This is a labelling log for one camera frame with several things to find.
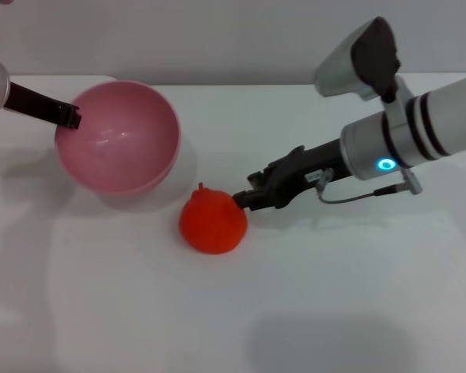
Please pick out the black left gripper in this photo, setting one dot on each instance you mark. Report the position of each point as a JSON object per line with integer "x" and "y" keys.
{"x": 35, "y": 104}

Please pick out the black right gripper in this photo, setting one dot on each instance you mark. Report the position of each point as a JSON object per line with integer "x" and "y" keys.
{"x": 303, "y": 171}

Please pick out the pink plastic bowl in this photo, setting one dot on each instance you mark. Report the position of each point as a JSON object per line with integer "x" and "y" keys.
{"x": 116, "y": 140}

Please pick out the orange fruit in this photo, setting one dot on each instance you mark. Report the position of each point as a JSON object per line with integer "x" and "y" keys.
{"x": 213, "y": 225}

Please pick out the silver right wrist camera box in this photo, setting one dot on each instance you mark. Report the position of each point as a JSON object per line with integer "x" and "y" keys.
{"x": 341, "y": 70}

